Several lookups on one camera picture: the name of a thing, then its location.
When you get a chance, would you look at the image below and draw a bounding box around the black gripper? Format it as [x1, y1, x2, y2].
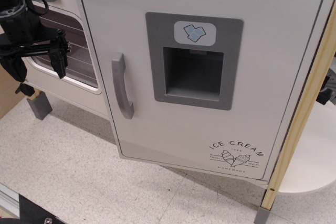
[1, 1, 71, 82]

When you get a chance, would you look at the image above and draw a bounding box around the grey fridge door handle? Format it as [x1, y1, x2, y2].
[111, 52, 134, 120]

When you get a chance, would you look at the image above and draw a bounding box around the white fridge door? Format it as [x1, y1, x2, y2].
[68, 0, 334, 183]

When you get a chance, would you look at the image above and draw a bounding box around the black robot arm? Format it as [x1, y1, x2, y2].
[1, 0, 70, 82]

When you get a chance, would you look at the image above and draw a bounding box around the black clamp on left leg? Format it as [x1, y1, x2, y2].
[15, 83, 35, 97]

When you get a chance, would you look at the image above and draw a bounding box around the grey left foot cap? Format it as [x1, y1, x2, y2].
[27, 92, 52, 120]

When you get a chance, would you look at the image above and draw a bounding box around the grey foot cap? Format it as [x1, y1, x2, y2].
[254, 206, 270, 224]
[27, 92, 52, 120]

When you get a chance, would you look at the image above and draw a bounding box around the wooden left side panel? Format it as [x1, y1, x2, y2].
[0, 67, 25, 118]

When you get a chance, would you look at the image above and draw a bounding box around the white oven door with window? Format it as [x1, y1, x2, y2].
[23, 0, 108, 119]

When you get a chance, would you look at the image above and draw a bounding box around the grey ice dispenser panel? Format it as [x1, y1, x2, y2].
[145, 12, 244, 111]

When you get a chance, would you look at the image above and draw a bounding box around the ice cube sticker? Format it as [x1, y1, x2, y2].
[174, 21, 216, 46]

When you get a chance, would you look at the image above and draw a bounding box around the ice cream logo decal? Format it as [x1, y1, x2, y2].
[208, 141, 266, 175]

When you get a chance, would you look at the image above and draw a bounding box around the grey right foot cap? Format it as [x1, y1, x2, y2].
[254, 206, 270, 224]

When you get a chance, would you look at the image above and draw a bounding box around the black clamp at right edge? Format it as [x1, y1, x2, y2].
[316, 69, 335, 105]

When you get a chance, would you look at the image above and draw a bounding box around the white round table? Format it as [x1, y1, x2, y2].
[278, 101, 335, 195]

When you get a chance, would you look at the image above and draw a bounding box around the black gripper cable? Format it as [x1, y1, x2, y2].
[22, 0, 50, 16]

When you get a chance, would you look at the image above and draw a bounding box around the aluminium rail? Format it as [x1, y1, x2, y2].
[1, 183, 19, 212]

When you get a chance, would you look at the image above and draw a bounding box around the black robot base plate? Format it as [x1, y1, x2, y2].
[19, 194, 66, 224]

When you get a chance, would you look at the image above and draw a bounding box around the wooden right corner post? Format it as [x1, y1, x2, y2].
[260, 4, 335, 211]

